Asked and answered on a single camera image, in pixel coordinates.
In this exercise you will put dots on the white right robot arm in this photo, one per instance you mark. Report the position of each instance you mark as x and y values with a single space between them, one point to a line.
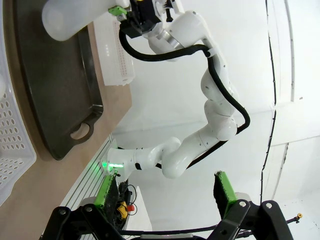
217 127

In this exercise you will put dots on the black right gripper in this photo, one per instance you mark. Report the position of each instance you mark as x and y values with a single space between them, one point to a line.
143 12

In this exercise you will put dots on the dark grey plastic tray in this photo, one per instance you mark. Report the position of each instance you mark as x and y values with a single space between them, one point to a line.
55 87

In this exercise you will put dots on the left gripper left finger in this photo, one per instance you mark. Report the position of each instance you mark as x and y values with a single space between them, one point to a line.
111 200

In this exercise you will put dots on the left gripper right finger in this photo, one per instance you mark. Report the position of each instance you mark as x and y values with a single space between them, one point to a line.
223 192

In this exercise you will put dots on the yellow emergency stop button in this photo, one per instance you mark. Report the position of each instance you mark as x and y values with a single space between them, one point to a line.
123 208

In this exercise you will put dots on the white wall conduit pipe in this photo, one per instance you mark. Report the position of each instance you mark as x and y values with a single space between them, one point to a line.
292 62

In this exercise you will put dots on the ribbed aluminium table rail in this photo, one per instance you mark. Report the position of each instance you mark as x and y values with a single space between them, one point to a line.
85 175

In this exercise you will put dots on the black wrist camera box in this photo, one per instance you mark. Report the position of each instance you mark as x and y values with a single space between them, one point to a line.
131 31

